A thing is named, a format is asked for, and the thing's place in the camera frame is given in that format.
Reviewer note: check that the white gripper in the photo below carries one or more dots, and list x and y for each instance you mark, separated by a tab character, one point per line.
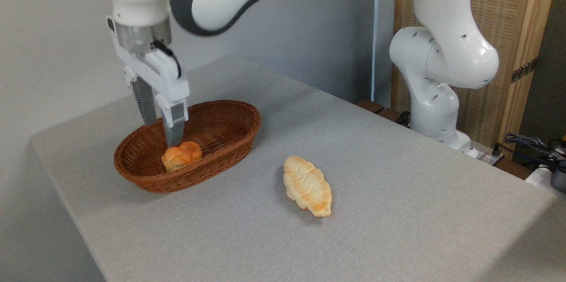
163	74

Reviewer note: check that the round orange bread roll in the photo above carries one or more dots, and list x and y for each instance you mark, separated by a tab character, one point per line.
182	157

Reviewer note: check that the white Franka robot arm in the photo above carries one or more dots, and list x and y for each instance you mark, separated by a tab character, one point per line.
444	52

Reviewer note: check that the brown wicker basket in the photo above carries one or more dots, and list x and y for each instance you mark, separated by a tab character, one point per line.
221	136

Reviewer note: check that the long pale braided bread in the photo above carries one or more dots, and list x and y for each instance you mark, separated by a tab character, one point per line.
307	184

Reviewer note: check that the brown wooden base board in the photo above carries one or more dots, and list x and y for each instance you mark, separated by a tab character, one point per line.
376	107

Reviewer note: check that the black screen hinge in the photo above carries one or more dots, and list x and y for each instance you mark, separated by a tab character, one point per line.
524	70

